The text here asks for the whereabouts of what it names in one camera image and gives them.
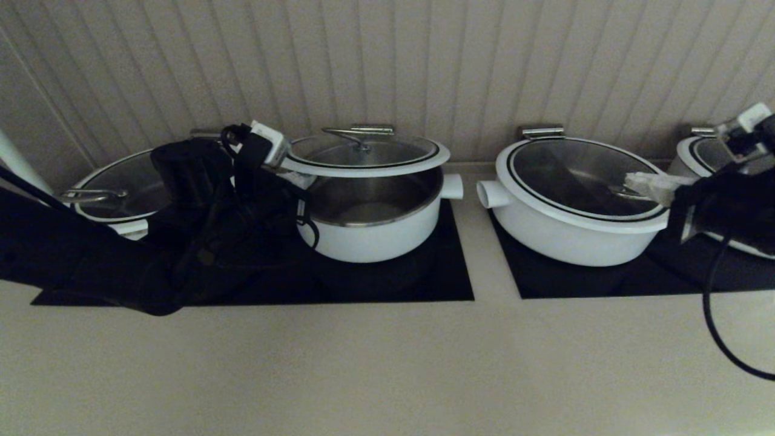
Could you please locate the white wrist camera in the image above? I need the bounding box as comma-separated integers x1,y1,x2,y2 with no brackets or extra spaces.
717,102,774,143
250,120,291,167

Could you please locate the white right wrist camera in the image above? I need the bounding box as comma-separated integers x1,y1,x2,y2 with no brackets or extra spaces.
717,102,774,143

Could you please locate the black glass induction cooktop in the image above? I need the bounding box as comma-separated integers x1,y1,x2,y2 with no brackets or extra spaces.
487,212,775,299
31,200,474,305

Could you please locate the glass lid with white rim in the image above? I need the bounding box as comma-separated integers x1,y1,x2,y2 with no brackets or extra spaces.
59,148,176,223
675,138,736,179
493,139,682,235
282,125,450,178

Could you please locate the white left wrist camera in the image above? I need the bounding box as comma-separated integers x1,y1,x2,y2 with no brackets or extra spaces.
250,120,291,167

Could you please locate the white slanted pole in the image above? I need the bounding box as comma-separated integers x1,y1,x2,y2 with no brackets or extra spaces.
0,128,52,194

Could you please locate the long black right arm cable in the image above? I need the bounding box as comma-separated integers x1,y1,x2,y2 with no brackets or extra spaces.
701,236,775,382

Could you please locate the looped black left arm cable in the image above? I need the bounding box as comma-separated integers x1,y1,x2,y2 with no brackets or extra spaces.
297,200,320,249

